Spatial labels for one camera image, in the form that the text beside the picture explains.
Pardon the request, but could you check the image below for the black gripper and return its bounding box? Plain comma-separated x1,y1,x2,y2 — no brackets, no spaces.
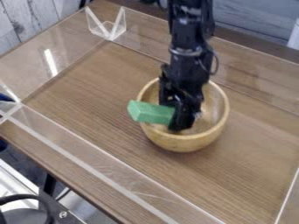
159,50,214,131

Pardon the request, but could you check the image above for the green rectangular block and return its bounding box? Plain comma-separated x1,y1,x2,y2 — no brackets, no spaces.
127,101,174,126

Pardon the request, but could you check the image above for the brown wooden bowl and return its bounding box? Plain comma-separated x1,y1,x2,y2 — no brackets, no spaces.
140,81,230,153

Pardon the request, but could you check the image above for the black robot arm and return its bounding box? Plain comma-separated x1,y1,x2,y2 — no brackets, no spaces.
159,0,215,131

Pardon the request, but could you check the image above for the white object at right edge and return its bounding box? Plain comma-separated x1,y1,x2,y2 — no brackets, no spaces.
287,18,299,50

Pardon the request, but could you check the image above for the black table leg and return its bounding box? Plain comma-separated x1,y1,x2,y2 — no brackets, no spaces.
43,174,58,196

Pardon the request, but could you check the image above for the clear acrylic corner bracket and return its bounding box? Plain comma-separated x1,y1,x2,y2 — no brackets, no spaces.
84,7,127,41

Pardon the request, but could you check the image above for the clear acrylic tray wall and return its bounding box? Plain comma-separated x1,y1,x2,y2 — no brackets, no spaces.
0,91,226,224

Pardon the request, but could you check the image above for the black cable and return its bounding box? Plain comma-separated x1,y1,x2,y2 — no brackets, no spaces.
0,193,56,224

